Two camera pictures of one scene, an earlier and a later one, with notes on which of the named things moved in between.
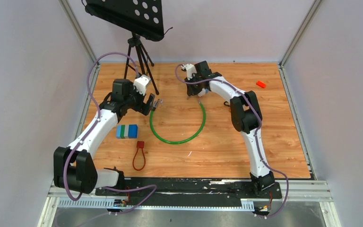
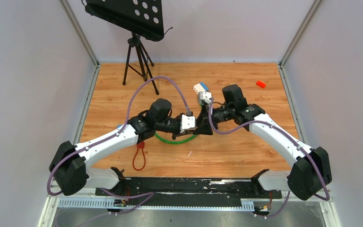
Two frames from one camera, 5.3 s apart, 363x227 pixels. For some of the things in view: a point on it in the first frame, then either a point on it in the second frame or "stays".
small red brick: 261,84 stays
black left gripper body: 135,100 to 171,126
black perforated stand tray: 142,18 stays
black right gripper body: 195,88 to 222,114
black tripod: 135,41 stays
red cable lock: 140,144 stays
